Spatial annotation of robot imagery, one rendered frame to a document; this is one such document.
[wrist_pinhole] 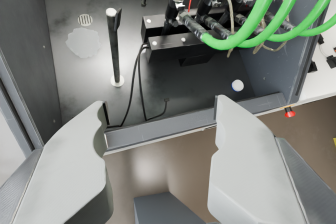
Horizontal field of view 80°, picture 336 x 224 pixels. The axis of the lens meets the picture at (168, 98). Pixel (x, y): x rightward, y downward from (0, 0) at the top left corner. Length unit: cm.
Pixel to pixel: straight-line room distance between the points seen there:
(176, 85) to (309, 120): 161
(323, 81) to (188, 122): 43
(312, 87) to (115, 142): 56
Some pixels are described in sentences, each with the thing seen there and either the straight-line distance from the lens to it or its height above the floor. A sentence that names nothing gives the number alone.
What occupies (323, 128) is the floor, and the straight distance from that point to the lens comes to 221.
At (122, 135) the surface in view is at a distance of 49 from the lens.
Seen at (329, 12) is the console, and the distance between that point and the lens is 82.
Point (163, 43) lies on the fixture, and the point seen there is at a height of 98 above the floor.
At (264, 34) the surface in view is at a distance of 35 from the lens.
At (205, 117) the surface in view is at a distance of 53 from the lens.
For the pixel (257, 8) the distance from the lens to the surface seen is 24.
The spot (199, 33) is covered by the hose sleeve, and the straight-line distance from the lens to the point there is 35.
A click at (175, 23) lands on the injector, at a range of 48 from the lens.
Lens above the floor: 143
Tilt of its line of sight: 71 degrees down
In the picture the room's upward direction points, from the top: 39 degrees clockwise
